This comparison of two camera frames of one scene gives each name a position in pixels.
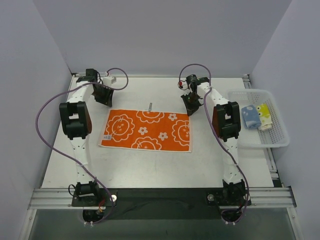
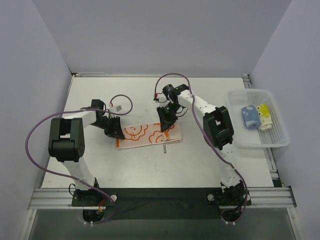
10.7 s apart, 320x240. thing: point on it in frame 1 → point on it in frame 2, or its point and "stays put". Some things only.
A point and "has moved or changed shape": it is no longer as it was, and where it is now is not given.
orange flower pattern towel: [157, 130] has moved or changed shape
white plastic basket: [276, 137] stays put
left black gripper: [102, 91] → [114, 126]
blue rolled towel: [250, 117] stays put
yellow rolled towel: [264, 116] stays put
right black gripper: [191, 101] → [165, 117]
